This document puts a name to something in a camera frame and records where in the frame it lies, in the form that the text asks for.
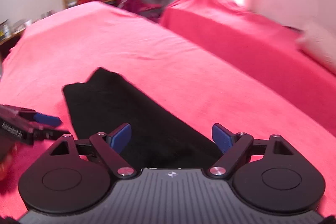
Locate black pants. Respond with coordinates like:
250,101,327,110
63,68,222,170

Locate near bed pink sheet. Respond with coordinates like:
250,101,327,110
1,2,335,215

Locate far bed red sheet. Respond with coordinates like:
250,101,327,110
160,0,335,133

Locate cream pillow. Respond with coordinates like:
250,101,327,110
296,21,336,75

